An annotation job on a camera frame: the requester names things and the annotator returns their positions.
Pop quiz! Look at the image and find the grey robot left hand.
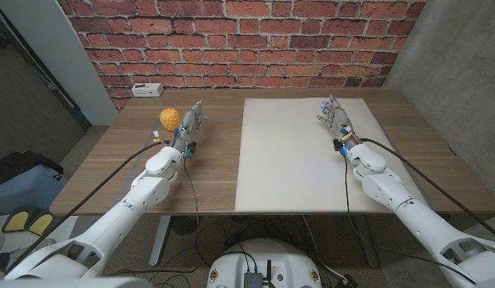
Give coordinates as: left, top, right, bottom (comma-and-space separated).
171, 100, 209, 150

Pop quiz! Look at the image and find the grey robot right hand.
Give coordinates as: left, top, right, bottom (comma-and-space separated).
315, 94, 362, 150

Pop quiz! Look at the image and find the cream memory foam sheet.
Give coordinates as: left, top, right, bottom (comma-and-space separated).
234, 97, 428, 214

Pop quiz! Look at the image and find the yellow toy pineapple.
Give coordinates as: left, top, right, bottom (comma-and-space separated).
158, 108, 182, 132

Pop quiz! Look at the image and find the white power strip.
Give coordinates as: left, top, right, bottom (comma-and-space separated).
130, 82, 165, 98

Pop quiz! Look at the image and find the red brick printed backdrop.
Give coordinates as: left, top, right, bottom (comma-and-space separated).
57, 0, 428, 111

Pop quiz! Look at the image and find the black round floor object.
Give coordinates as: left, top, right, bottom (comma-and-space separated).
170, 215, 202, 236

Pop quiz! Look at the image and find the white table leg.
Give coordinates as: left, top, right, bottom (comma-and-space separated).
149, 215, 172, 268

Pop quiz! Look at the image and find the grey table leg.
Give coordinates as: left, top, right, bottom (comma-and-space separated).
353, 215, 380, 268

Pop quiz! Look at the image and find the white robot torso base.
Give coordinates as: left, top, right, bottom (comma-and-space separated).
206, 238, 323, 288

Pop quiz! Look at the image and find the black antenna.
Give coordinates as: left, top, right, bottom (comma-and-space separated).
265, 259, 277, 288

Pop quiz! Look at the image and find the small grey electronics box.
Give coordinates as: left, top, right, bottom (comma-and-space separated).
242, 270, 265, 288

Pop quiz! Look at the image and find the black bag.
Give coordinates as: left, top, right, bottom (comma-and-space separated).
0, 150, 64, 188

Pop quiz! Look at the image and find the black yellow slipper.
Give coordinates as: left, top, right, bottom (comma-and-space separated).
27, 212, 56, 237
2, 206, 32, 234

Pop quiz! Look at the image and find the blue storage container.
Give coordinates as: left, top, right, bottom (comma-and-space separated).
0, 165, 68, 217

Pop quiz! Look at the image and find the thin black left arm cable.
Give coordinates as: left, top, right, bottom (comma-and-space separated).
182, 156, 202, 241

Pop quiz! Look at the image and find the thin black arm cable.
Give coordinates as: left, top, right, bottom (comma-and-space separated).
342, 154, 478, 286
182, 156, 202, 241

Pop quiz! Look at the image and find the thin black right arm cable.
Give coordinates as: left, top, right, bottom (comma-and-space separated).
342, 154, 478, 286

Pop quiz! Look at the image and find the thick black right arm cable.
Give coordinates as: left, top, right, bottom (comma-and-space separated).
359, 137, 495, 242

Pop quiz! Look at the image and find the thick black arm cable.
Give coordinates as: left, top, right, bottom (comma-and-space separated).
5, 140, 170, 275
359, 137, 495, 242

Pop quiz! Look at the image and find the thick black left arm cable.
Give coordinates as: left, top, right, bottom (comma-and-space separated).
5, 140, 170, 275

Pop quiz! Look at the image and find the white floor cable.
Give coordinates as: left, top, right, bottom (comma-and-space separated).
301, 214, 349, 283

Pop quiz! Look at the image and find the white wall panel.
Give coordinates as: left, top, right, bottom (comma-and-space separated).
0, 0, 119, 127

